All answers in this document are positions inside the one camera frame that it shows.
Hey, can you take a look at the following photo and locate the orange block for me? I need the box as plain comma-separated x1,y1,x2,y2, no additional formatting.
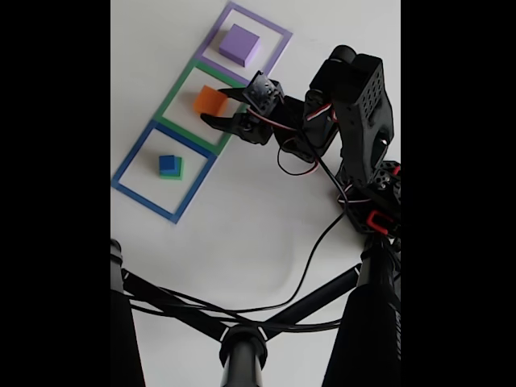
193,85,230,119

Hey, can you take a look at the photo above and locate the green block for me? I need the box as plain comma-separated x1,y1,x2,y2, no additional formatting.
158,156,185,181

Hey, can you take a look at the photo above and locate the purple block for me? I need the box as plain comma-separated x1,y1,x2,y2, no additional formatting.
218,23,261,69

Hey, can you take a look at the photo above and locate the red clamp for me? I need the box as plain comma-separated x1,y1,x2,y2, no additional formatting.
366,210,394,235

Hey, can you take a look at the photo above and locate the black tripod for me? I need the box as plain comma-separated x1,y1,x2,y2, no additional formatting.
110,237,402,387

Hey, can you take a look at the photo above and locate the purple square frame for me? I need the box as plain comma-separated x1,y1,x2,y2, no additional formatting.
194,1,293,90

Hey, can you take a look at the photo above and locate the dark gripper camera box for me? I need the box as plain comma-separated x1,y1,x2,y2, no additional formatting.
241,70,285,118

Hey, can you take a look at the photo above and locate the green square frame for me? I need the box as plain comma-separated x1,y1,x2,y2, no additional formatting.
155,59,256,157

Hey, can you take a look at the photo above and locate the blue square frame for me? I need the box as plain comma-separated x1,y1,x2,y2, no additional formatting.
111,119,218,225

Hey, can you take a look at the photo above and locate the thin black cable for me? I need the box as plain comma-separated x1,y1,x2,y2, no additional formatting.
128,284,346,334

